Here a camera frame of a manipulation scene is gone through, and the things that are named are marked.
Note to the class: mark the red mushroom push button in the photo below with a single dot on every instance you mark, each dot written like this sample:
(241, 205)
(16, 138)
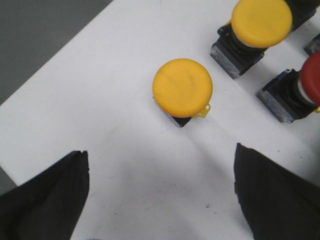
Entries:
(294, 95)

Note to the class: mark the yellow mushroom push button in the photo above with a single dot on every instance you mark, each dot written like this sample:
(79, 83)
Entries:
(254, 26)
(183, 88)

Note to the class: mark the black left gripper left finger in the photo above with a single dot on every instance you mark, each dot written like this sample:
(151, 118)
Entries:
(48, 206)

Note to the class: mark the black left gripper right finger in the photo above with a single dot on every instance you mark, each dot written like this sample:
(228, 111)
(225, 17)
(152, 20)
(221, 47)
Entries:
(276, 203)

